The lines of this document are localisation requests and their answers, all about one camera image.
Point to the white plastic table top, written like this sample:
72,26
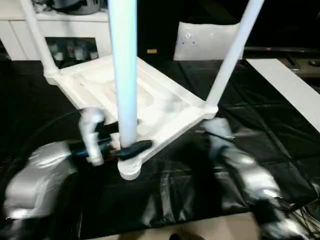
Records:
165,100

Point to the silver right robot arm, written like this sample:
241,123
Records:
250,175

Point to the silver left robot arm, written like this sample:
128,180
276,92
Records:
35,180

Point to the small tan label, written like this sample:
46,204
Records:
152,51

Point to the white cabinet with glass doors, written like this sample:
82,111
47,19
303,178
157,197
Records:
75,35

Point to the white cushion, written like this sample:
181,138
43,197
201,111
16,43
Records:
205,41

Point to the grey clutter on cabinet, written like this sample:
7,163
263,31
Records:
70,5

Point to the white flat board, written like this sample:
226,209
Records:
285,85

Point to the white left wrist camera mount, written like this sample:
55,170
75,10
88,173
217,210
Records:
92,125

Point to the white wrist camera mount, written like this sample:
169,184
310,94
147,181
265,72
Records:
217,127
92,125

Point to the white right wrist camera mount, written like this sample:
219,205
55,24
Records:
217,127

